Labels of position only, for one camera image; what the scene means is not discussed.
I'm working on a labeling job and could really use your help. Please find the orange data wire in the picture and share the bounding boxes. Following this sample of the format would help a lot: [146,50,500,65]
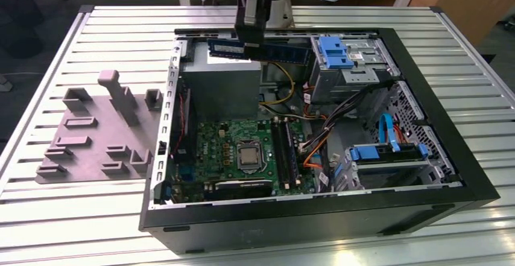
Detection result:
[301,148,322,169]

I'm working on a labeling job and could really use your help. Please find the wooden cabinet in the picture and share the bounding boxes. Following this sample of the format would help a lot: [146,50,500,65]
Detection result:
[408,0,515,48]

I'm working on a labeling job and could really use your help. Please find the dark RAM stick in slot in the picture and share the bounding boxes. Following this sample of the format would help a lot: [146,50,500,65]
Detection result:
[282,120,301,186]

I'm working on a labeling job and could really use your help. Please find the green motherboard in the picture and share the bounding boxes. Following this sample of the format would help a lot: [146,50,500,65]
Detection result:
[168,117,321,203]

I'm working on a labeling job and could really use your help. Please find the hard disk in blue carrier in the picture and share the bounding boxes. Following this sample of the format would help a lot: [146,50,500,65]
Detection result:
[345,143,430,168]

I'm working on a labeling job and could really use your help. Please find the blue flat data wire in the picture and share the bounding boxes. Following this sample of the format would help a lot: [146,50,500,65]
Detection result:
[377,113,402,153]

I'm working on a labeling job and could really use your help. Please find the yellow power wires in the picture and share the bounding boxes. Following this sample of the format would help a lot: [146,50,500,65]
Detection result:
[258,62,297,107]

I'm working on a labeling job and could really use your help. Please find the black open PC case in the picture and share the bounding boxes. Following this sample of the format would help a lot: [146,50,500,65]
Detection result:
[137,27,501,254]

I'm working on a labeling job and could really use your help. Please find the CPU socket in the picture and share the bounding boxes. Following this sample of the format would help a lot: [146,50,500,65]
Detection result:
[234,140,265,173]

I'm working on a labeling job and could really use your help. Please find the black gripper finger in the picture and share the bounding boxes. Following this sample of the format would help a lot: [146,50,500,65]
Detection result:
[234,21,266,62]

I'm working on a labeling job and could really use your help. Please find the grey plastic parts rack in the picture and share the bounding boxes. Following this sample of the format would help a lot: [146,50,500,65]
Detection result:
[34,69,162,185]

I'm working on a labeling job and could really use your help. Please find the blue plastic drive latch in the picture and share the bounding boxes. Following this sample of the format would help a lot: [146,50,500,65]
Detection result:
[316,36,356,69]

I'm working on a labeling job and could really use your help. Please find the black graphics card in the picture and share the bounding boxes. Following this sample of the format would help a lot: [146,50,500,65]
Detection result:
[201,177,273,201]

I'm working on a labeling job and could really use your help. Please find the grey power supply unit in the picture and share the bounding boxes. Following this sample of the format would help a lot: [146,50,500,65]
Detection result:
[178,40,262,122]

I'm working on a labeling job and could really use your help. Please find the silver CPU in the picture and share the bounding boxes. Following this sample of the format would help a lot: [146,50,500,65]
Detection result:
[238,148,260,166]

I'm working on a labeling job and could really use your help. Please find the blue RAM stick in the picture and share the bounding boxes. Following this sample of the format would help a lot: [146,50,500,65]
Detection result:
[206,38,310,65]

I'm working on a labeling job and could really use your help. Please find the metal drive cage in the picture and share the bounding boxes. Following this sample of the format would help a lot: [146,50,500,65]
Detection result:
[308,34,402,104]

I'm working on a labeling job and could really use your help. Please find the black RAM slot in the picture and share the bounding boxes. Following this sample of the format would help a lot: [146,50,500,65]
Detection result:
[270,116,285,190]

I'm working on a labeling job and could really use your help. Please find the black cable bundle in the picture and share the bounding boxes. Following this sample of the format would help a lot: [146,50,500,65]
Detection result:
[316,80,398,136]

